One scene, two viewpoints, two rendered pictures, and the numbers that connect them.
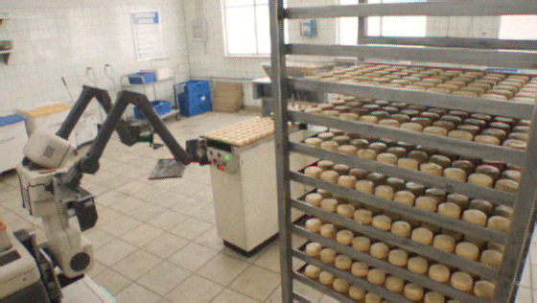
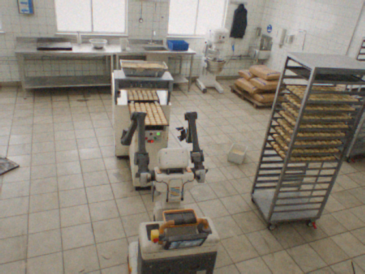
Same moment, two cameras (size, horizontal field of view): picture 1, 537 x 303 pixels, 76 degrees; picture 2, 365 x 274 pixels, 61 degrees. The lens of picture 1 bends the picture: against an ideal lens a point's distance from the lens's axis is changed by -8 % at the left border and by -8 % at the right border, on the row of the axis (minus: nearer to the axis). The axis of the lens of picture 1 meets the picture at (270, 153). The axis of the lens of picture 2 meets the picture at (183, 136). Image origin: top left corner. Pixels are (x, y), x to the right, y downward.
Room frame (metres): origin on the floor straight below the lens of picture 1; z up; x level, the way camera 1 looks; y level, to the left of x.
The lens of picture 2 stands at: (0.50, 2.66, 2.41)
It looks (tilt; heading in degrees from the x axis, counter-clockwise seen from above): 28 degrees down; 302
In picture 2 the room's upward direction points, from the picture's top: 6 degrees clockwise
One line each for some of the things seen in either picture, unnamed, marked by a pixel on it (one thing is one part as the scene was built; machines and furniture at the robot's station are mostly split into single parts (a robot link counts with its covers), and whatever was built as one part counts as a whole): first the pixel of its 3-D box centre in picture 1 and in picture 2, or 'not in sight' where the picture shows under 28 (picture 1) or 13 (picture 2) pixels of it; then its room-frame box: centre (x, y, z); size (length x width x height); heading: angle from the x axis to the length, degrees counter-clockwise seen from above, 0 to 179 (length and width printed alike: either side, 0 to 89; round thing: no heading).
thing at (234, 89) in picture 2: not in sight; (257, 96); (2.70, -3.82, 0.06); 1.20 x 0.80 x 0.11; 149
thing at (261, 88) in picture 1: (298, 101); (142, 87); (3.01, -0.25, 1.01); 0.72 x 0.33 x 0.34; 48
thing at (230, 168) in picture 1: (221, 160); (150, 136); (2.36, 0.34, 0.77); 0.24 x 0.04 x 0.14; 48
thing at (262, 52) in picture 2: not in sight; (261, 48); (3.13, -4.62, 0.93); 0.99 x 0.38 x 1.09; 146
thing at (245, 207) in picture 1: (260, 184); (145, 145); (2.63, 0.09, 0.45); 0.70 x 0.34 x 0.90; 138
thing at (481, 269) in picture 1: (381, 231); (321, 137); (0.80, -0.27, 1.14); 0.64 x 0.03 x 0.03; 47
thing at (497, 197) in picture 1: (385, 167); (326, 119); (0.80, -0.27, 1.32); 0.64 x 0.03 x 0.03; 47
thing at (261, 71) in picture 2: not in sight; (264, 72); (2.64, -3.82, 0.62); 0.72 x 0.42 x 0.17; 153
